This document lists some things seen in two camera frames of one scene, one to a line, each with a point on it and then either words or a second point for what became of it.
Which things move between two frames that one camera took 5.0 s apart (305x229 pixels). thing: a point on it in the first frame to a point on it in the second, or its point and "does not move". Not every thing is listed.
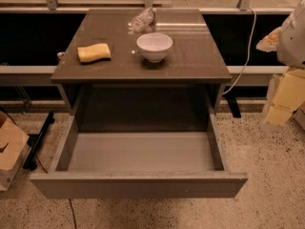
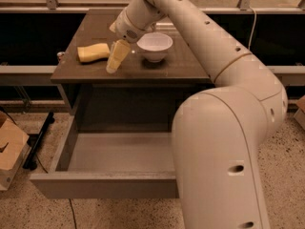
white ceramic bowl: (154, 46) does not move
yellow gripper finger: (277, 114) to (111, 55)
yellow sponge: (93, 52) does not move
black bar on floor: (30, 163) does not move
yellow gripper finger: (291, 90) to (121, 49)
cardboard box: (14, 152) does not move
